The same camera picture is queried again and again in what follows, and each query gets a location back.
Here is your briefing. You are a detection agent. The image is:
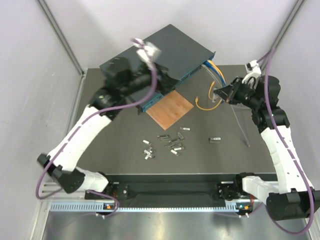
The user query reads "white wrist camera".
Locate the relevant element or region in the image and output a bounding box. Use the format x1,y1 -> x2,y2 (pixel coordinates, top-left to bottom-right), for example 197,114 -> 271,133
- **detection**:
242,60 -> 262,84
131,38 -> 161,63

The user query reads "grey ethernet cable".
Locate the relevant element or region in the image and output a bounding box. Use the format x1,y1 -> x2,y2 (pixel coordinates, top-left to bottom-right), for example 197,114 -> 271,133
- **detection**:
202,67 -> 252,147

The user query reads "SFP module pile centre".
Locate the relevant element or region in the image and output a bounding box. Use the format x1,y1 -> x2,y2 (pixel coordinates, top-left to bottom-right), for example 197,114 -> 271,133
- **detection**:
157,131 -> 185,157

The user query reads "perforated cable duct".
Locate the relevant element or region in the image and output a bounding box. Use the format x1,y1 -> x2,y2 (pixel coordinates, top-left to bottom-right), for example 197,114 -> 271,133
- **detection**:
49,200 -> 253,213

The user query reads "wooden board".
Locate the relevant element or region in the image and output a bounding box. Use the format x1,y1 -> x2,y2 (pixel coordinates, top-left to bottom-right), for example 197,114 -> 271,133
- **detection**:
146,90 -> 194,131

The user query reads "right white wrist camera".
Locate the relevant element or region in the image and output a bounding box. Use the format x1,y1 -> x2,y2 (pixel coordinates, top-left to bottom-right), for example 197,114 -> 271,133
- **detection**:
242,60 -> 262,84

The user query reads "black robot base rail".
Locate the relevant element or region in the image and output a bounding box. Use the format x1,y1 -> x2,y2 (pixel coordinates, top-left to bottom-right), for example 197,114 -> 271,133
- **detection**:
84,173 -> 276,208

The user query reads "SFP module cluster left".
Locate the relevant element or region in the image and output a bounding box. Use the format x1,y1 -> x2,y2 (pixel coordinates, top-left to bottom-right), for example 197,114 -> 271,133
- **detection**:
143,147 -> 156,160

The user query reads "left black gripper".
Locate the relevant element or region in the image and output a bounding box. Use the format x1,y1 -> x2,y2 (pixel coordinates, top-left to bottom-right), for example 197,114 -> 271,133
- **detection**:
121,61 -> 182,98

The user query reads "silver SFP module top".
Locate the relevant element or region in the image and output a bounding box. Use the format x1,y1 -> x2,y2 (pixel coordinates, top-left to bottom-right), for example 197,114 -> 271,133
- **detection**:
179,127 -> 191,131

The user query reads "black table mat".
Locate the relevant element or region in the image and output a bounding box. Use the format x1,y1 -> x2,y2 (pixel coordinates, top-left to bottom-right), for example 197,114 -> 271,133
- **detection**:
78,69 -> 275,175

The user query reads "yellow ethernet cable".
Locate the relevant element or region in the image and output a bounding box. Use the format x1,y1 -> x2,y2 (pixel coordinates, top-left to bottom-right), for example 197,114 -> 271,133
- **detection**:
194,59 -> 227,111

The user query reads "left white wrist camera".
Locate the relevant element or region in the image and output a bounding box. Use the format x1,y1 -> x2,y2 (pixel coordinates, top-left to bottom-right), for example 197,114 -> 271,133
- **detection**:
131,38 -> 161,63

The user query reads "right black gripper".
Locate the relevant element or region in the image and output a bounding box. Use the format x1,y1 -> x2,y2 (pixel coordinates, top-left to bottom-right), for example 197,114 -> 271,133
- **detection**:
214,76 -> 262,110

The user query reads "dark blue network switch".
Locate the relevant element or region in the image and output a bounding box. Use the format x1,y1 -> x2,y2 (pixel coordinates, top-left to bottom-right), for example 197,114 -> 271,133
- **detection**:
92,24 -> 215,119

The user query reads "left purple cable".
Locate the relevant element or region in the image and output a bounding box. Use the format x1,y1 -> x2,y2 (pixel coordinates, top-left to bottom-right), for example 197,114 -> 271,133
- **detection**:
35,39 -> 158,217

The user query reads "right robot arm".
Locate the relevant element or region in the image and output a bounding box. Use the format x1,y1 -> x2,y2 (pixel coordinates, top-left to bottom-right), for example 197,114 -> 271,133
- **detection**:
214,76 -> 320,221

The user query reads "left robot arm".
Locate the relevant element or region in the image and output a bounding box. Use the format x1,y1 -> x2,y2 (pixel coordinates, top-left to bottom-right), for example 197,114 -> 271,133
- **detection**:
37,57 -> 179,199

